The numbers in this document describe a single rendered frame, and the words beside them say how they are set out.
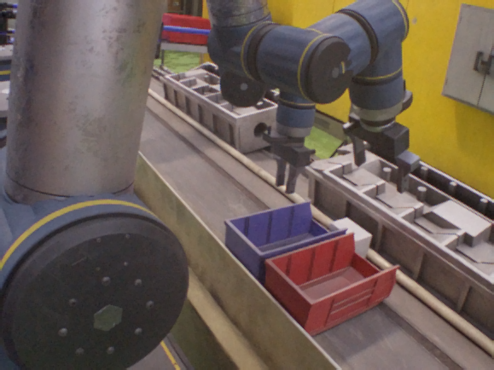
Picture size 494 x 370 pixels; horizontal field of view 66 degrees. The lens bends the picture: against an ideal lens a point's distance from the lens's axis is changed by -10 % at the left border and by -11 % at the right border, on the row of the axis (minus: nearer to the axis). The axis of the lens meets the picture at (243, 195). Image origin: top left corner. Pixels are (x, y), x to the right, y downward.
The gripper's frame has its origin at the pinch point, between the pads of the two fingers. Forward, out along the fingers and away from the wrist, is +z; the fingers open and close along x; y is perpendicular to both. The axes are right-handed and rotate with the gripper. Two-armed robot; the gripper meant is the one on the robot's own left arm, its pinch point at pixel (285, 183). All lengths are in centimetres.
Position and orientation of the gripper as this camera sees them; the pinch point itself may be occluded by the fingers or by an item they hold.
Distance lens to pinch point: 129.5
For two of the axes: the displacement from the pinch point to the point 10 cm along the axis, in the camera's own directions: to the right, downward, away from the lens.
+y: 8.5, -1.7, 5.0
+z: -0.9, 8.8, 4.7
